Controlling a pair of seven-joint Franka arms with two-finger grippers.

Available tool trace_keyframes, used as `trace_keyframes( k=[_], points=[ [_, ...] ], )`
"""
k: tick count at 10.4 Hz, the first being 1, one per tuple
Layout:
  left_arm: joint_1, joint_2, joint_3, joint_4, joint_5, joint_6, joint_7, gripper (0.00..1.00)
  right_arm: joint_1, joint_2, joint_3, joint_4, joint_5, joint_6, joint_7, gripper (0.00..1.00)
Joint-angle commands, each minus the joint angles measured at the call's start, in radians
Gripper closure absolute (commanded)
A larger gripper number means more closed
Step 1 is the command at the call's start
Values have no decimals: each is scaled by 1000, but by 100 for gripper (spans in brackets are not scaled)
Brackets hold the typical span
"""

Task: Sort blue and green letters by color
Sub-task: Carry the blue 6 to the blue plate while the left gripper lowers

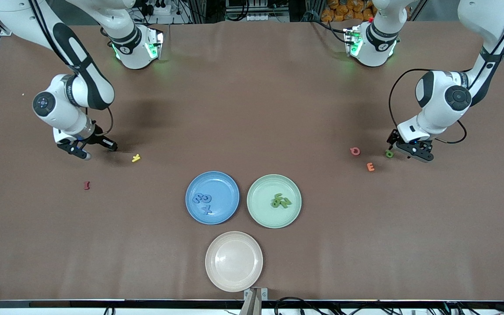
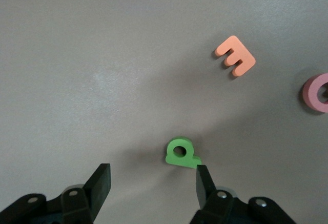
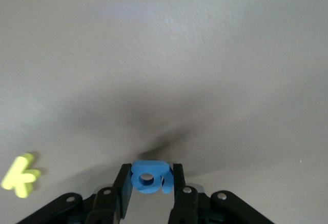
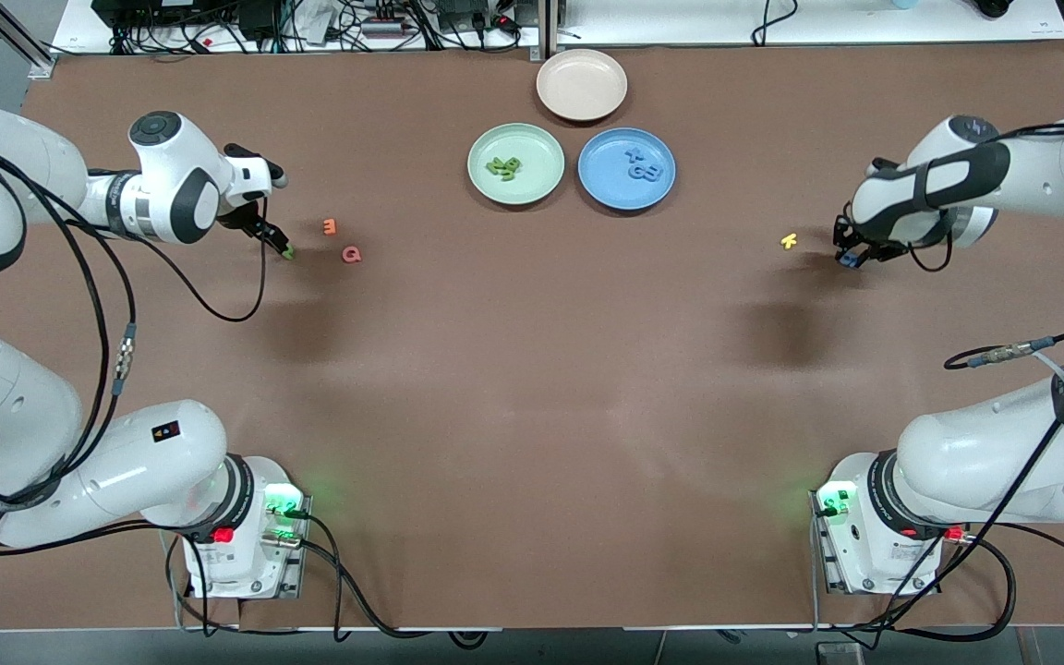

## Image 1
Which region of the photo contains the white power strip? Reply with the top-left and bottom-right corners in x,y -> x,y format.
242,12 -> 274,22
146,0 -> 175,16

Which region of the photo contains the brown table cover sheet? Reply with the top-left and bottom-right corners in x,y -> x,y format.
0,20 -> 504,302

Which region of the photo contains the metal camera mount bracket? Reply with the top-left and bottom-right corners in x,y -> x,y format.
243,287 -> 269,315

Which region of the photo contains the beige plate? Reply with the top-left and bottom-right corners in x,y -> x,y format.
205,231 -> 263,293

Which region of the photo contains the black table edge rail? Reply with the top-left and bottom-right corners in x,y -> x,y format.
0,299 -> 504,309

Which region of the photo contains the light green plate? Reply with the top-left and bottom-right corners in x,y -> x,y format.
247,174 -> 302,229

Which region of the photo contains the blue plate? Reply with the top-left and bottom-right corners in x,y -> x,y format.
185,171 -> 240,225

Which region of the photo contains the bag of orange fruit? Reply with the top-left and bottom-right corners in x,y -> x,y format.
321,0 -> 377,22

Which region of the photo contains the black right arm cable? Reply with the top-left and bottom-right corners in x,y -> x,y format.
29,0 -> 114,135

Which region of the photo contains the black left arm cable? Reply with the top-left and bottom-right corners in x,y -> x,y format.
388,0 -> 504,145

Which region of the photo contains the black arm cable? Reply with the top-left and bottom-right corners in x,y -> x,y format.
388,0 -> 504,145
29,0 -> 114,135

